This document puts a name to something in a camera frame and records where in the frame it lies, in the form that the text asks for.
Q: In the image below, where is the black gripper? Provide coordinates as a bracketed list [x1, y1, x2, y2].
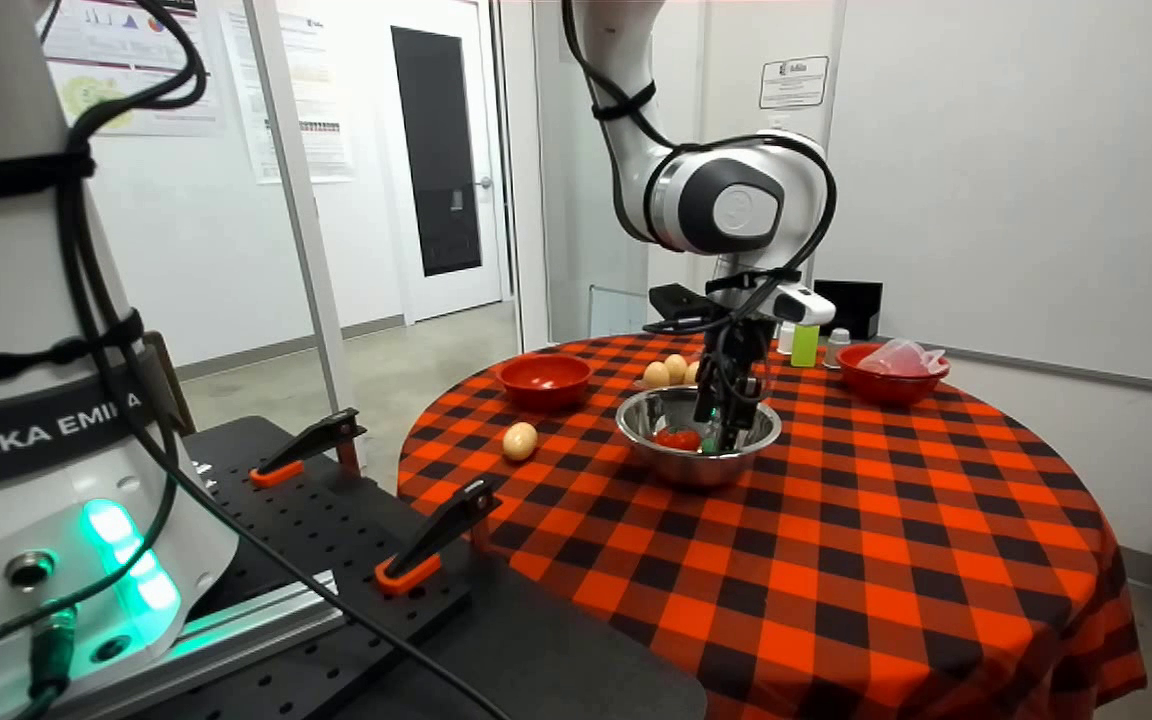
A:
[693, 308, 782, 457]

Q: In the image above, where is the shiny metal bowl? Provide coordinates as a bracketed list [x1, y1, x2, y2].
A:
[613, 385, 789, 490]

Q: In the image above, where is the red bowl holding cup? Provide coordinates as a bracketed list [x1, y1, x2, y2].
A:
[834, 340, 956, 413]

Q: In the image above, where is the empty red bowl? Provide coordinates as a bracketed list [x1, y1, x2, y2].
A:
[491, 348, 594, 417]

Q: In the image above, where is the green bottle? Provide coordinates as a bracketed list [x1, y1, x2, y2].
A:
[789, 321, 823, 370]

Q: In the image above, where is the clear plastic measuring cup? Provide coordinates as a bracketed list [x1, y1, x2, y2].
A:
[855, 334, 941, 381]

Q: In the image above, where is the orange black checkered tablecloth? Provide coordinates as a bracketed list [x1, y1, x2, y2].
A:
[393, 329, 1152, 720]

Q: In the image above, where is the loose beige egg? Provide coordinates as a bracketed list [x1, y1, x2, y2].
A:
[500, 418, 544, 462]

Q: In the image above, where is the white door with sign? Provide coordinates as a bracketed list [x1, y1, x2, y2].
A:
[700, 0, 850, 334]

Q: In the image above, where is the black orange clamp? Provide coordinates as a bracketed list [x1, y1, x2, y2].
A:
[249, 403, 370, 497]
[370, 472, 506, 600]

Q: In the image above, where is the white printed door sign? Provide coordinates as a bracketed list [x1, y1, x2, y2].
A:
[755, 52, 832, 115]

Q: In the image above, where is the white door with dark window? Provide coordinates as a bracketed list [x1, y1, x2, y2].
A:
[376, 0, 506, 329]

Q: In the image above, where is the black perforated mounting table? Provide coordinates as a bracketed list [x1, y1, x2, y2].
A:
[131, 413, 712, 720]

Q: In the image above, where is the black wall tray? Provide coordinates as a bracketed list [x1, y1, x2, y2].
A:
[812, 275, 889, 342]

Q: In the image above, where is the metal frame post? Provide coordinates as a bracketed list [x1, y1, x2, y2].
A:
[243, 0, 354, 418]

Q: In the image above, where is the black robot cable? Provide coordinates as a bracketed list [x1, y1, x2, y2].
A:
[0, 0, 517, 720]

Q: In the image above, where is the wall poster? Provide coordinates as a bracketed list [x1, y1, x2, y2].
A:
[43, 0, 222, 133]

